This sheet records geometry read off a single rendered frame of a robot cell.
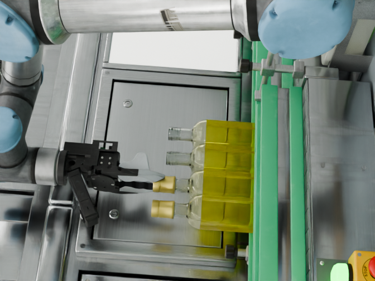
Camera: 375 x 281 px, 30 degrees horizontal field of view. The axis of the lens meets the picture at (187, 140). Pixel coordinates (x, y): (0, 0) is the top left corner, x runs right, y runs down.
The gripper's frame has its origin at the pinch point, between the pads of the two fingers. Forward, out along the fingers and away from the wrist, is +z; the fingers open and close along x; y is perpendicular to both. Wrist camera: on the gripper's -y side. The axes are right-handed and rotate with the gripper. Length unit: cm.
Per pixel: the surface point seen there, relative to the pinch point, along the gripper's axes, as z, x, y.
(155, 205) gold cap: 0.0, -2.2, -5.7
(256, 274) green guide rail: 19.4, -6.5, -19.5
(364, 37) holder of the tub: 37.2, -22.9, 22.9
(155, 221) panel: -0.3, 12.3, -3.0
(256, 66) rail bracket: 17.7, -16.0, 19.3
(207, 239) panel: 11.1, 12.3, -6.2
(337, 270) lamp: 30.6, -21.1, -22.9
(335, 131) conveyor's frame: 32.6, -15.8, 6.0
